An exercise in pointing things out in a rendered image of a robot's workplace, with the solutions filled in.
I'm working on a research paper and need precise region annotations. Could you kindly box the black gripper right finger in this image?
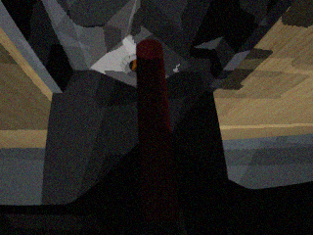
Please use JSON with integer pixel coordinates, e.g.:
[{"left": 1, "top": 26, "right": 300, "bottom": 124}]
[{"left": 172, "top": 144, "right": 313, "bottom": 235}]

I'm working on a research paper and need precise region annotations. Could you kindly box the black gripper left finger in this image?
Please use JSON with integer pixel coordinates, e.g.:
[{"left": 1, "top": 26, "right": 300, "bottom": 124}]
[{"left": 0, "top": 144, "right": 145, "bottom": 235}]

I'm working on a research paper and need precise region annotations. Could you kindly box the dark red peg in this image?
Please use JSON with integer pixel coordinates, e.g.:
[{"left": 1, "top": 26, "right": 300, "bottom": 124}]
[{"left": 136, "top": 39, "right": 180, "bottom": 222}]

